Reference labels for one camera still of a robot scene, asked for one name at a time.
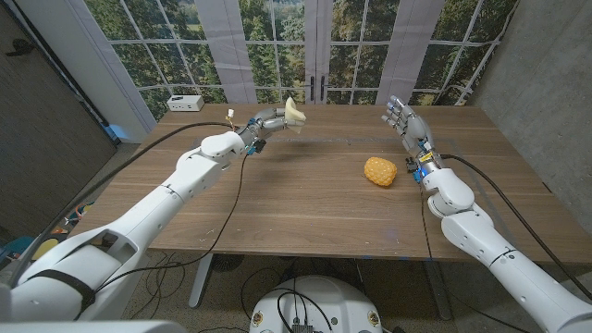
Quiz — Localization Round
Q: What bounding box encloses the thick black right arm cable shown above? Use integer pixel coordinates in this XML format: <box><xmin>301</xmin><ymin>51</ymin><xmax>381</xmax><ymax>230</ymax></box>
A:
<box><xmin>441</xmin><ymin>154</ymin><xmax>592</xmax><ymax>302</ymax></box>

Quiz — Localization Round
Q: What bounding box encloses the white power strip box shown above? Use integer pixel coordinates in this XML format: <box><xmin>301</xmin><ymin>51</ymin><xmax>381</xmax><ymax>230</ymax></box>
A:
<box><xmin>166</xmin><ymin>94</ymin><xmax>205</xmax><ymax>113</ymax></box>

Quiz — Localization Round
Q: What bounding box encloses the dark ribbed round object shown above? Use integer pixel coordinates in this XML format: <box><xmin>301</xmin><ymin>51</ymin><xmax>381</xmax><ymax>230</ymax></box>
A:
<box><xmin>212</xmin><ymin>253</ymin><xmax>244</xmax><ymax>273</ymax></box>

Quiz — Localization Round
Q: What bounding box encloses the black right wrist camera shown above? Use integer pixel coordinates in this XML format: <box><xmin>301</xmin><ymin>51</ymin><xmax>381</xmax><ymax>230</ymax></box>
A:
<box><xmin>405</xmin><ymin>156</ymin><xmax>423</xmax><ymax>184</ymax></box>

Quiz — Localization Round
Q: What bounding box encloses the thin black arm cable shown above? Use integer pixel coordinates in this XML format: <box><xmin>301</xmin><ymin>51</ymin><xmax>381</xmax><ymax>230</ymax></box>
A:
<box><xmin>94</xmin><ymin>153</ymin><xmax>249</xmax><ymax>295</ymax></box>
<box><xmin>419</xmin><ymin>182</ymin><xmax>533</xmax><ymax>333</ymax></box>

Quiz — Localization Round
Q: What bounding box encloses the thin black floor cable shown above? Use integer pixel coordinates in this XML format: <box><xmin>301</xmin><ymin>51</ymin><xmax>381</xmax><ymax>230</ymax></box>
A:
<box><xmin>129</xmin><ymin>252</ymin><xmax>187</xmax><ymax>320</ymax></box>
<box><xmin>240</xmin><ymin>266</ymin><xmax>297</xmax><ymax>320</ymax></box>

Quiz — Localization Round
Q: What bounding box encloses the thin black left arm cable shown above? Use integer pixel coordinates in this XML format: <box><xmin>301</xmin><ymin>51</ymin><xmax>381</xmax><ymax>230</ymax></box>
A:
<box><xmin>94</xmin><ymin>153</ymin><xmax>249</xmax><ymax>295</ymax></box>

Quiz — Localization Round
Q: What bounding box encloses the orange toy pineapple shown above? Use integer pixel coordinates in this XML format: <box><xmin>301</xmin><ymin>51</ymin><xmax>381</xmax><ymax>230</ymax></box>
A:
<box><xmin>364</xmin><ymin>156</ymin><xmax>399</xmax><ymax>188</ymax></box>

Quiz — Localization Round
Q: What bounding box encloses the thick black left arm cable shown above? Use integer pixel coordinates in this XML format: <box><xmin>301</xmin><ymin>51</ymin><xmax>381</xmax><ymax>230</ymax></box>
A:
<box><xmin>6</xmin><ymin>120</ymin><xmax>240</xmax><ymax>290</ymax></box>

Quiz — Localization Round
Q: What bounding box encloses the black torso cable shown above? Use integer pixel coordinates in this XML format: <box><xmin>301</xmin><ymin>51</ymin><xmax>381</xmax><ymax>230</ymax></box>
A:
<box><xmin>272</xmin><ymin>289</ymin><xmax>334</xmax><ymax>333</ymax></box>

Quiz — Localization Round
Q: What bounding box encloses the yellow and black floor mat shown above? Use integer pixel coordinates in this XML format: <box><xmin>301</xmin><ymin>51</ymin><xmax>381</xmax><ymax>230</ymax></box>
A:
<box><xmin>0</xmin><ymin>235</ymin><xmax>61</xmax><ymax>263</ymax></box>

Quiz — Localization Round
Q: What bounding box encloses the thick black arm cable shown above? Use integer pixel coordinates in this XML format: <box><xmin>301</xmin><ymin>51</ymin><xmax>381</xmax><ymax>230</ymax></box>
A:
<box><xmin>441</xmin><ymin>154</ymin><xmax>592</xmax><ymax>302</ymax></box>
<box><xmin>6</xmin><ymin>120</ymin><xmax>240</xmax><ymax>290</ymax></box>

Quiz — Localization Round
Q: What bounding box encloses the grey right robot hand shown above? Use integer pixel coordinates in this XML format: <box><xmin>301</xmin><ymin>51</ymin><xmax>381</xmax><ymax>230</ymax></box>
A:
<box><xmin>381</xmin><ymin>95</ymin><xmax>445</xmax><ymax>171</ymax></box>

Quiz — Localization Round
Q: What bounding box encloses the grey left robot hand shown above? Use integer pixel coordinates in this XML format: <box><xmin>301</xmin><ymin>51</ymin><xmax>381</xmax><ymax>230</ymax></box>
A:
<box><xmin>238</xmin><ymin>106</ymin><xmax>300</xmax><ymax>147</ymax></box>

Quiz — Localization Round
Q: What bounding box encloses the white robot body edge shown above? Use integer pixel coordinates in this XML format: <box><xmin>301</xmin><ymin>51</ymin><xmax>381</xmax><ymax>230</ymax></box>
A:
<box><xmin>0</xmin><ymin>320</ymin><xmax>187</xmax><ymax>333</ymax></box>

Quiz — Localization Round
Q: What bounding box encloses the printed window forest backdrop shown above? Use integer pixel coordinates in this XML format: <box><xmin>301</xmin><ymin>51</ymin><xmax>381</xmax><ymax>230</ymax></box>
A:
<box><xmin>68</xmin><ymin>0</ymin><xmax>519</xmax><ymax>124</ymax></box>

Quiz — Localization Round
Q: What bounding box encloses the pale yellow sponge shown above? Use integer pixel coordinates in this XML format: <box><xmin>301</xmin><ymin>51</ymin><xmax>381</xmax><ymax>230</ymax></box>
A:
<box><xmin>284</xmin><ymin>95</ymin><xmax>307</xmax><ymax>134</ymax></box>

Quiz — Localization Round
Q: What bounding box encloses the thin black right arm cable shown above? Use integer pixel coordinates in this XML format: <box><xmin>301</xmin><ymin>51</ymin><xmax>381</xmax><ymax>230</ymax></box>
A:
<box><xmin>419</xmin><ymin>182</ymin><xmax>533</xmax><ymax>333</ymax></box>

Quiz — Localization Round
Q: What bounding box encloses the white robot torso base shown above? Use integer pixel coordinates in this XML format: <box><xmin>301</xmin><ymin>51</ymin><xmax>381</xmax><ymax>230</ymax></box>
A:
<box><xmin>249</xmin><ymin>275</ymin><xmax>383</xmax><ymax>333</ymax></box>

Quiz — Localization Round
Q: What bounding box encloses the grey table leg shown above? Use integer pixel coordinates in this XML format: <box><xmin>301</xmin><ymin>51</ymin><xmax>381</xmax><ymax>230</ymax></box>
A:
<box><xmin>188</xmin><ymin>253</ymin><xmax>214</xmax><ymax>309</ymax></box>
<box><xmin>423</xmin><ymin>261</ymin><xmax>453</xmax><ymax>321</ymax></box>

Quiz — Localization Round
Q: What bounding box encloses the black door handle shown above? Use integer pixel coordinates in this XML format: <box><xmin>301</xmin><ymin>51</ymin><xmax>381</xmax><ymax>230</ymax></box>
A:
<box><xmin>5</xmin><ymin>38</ymin><xmax>36</xmax><ymax>57</ymax></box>

